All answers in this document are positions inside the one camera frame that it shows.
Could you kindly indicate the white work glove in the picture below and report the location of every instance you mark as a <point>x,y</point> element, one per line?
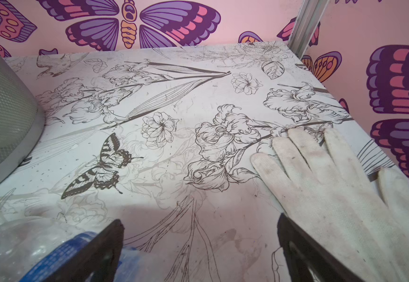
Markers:
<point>326,192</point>

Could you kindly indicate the clear bottle blue label large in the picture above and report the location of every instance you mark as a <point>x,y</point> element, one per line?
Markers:
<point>33,248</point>

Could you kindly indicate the grey mesh waste bin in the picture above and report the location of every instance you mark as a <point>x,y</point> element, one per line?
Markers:
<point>22,120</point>

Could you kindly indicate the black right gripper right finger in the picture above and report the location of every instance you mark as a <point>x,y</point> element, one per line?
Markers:
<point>306,259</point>

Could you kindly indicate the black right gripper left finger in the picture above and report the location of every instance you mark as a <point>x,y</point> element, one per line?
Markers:
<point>98,259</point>

